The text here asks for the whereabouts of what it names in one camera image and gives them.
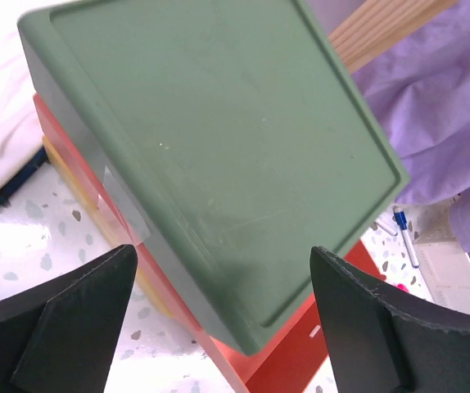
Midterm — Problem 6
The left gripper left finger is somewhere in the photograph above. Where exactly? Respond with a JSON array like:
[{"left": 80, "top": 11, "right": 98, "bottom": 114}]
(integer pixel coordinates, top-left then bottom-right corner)
[{"left": 0, "top": 244, "right": 138, "bottom": 392}]

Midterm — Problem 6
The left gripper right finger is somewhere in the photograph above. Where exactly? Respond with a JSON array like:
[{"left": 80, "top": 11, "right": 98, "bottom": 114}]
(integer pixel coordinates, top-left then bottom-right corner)
[{"left": 310, "top": 246, "right": 470, "bottom": 392}]

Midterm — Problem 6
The three-drawer desk organizer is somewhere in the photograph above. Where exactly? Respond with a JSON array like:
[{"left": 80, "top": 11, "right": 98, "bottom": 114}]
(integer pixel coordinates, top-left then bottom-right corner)
[{"left": 17, "top": 1, "right": 409, "bottom": 392}]

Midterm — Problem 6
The pink highlighter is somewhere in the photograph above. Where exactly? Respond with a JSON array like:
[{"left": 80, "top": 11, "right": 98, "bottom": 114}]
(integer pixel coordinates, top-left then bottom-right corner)
[{"left": 396, "top": 283, "right": 409, "bottom": 293}]

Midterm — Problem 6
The white file rack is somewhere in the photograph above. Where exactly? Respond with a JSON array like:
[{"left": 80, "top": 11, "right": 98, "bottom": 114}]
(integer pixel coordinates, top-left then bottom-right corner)
[{"left": 414, "top": 202, "right": 470, "bottom": 314}]

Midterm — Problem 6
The blue cap marker left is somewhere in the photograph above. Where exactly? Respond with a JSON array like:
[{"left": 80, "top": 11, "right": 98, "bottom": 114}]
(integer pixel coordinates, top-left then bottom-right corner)
[{"left": 375, "top": 219, "right": 398, "bottom": 237}]

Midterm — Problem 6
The blue cap marker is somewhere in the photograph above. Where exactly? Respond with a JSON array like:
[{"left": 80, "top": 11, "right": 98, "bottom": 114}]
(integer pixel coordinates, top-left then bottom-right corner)
[
  {"left": 393, "top": 206, "right": 419, "bottom": 269},
  {"left": 375, "top": 219, "right": 398, "bottom": 237}
]

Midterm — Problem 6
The blue cap marker right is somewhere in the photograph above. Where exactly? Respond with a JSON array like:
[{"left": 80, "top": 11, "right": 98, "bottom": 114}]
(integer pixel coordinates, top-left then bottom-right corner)
[{"left": 393, "top": 206, "right": 419, "bottom": 269}]

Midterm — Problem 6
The folded blue cloth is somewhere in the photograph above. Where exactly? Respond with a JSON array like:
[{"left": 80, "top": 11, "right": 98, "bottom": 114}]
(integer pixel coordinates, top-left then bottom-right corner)
[{"left": 0, "top": 146, "right": 49, "bottom": 207}]

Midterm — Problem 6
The folded white cloth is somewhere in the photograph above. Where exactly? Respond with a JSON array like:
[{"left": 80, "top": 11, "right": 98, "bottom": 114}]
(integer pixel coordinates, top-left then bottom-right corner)
[{"left": 0, "top": 31, "right": 42, "bottom": 188}]

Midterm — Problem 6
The purple t-shirt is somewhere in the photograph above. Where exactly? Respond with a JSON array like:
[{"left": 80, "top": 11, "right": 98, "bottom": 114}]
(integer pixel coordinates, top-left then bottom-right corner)
[{"left": 308, "top": 0, "right": 470, "bottom": 255}]

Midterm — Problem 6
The wooden clothes rack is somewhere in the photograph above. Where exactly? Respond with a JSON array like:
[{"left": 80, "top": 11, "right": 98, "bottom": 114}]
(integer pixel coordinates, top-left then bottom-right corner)
[{"left": 329, "top": 0, "right": 456, "bottom": 73}]

